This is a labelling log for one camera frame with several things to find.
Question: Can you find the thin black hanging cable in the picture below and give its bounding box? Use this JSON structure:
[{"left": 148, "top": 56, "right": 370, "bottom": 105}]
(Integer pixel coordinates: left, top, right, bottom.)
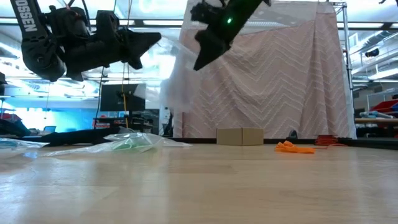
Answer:
[{"left": 95, "top": 67, "right": 105, "bottom": 122}]

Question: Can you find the black computer monitor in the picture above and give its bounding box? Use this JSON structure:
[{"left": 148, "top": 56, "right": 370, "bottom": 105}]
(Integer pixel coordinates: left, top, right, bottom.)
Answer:
[{"left": 99, "top": 83, "right": 147, "bottom": 112}]

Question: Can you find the metal curtain rack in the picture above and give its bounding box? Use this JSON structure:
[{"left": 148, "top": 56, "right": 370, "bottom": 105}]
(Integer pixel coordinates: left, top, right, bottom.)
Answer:
[{"left": 323, "top": 1, "right": 357, "bottom": 139}]

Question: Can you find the small cardboard box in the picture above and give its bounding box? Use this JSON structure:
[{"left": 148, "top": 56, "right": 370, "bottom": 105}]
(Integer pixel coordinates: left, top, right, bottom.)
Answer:
[{"left": 216, "top": 128, "right": 265, "bottom": 146}]

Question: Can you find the green rubber band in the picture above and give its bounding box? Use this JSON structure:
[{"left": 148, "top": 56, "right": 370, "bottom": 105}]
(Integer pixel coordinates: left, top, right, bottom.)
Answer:
[{"left": 111, "top": 139, "right": 153, "bottom": 152}]

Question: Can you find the dark cluttered desk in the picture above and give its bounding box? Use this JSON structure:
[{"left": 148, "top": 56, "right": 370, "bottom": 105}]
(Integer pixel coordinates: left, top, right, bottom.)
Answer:
[{"left": 93, "top": 110, "right": 162, "bottom": 134}]

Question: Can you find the pink chevron curtain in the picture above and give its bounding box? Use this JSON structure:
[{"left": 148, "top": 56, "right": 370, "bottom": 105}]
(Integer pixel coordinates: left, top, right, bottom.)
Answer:
[{"left": 172, "top": 0, "right": 358, "bottom": 139}]

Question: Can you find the red storage bin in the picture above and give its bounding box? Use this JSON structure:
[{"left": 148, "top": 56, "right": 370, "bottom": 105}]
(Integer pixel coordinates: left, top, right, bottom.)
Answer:
[{"left": 369, "top": 98, "right": 398, "bottom": 114}]

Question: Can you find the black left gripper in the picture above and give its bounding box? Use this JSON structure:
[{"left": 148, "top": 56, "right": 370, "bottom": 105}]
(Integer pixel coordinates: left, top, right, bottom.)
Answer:
[{"left": 63, "top": 9, "right": 162, "bottom": 82}]

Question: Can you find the blue white roll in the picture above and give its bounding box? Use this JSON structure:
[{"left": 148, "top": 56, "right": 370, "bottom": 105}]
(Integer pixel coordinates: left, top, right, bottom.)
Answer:
[{"left": 359, "top": 110, "right": 395, "bottom": 120}]

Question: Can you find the wooden workbench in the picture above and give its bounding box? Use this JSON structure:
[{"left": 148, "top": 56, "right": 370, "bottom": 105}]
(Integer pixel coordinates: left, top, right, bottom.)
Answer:
[{"left": 354, "top": 117, "right": 398, "bottom": 138}]

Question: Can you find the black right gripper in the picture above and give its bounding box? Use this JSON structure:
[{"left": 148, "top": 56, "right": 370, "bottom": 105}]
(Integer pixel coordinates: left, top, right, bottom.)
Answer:
[{"left": 190, "top": 0, "right": 249, "bottom": 72}]

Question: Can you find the orange rubber band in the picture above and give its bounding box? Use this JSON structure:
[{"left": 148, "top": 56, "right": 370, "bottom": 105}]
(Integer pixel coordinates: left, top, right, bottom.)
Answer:
[
  {"left": 274, "top": 140, "right": 299, "bottom": 153},
  {"left": 289, "top": 146, "right": 316, "bottom": 155}
]

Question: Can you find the black tripod stand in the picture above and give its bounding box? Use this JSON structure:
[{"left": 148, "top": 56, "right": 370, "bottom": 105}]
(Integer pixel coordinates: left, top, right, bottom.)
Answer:
[{"left": 162, "top": 113, "right": 174, "bottom": 137}]

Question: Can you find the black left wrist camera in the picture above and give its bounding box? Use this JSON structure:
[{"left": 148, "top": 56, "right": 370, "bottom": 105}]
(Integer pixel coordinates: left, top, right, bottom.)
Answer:
[{"left": 45, "top": 5, "right": 91, "bottom": 43}]

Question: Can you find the black aluminium table frame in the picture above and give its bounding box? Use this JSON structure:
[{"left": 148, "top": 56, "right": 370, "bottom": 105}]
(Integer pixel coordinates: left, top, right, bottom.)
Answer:
[{"left": 0, "top": 133, "right": 398, "bottom": 151}]

